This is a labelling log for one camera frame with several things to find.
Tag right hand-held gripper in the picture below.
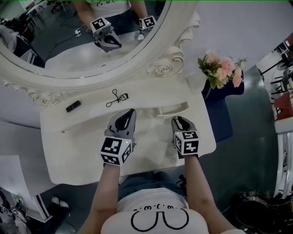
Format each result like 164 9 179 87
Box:
171 116 200 160

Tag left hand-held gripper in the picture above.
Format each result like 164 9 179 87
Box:
100 108 137 167

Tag white dressing table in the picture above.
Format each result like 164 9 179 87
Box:
40 74 217 186

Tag person's left forearm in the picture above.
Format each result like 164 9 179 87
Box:
88 162 121 234

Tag person's right forearm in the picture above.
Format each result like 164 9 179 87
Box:
182 154 230 232

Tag black eyelash curler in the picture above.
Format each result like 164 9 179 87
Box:
105 89 129 108

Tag navy blue chair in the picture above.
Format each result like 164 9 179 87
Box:
201 77 245 143

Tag black lipstick tube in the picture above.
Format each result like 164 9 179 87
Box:
65 100 82 113

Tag blue jeans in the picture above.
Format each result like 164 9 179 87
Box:
117 171 189 202

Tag pink flower bouquet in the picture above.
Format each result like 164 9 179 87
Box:
197 49 248 90

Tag white printed t-shirt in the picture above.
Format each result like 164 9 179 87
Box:
100 187 246 234

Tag red chair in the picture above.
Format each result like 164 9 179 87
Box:
273 92 293 121

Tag oval mirror white ornate frame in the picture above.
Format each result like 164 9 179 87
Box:
0 0 201 108

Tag black cable pile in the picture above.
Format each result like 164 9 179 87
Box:
228 189 293 234

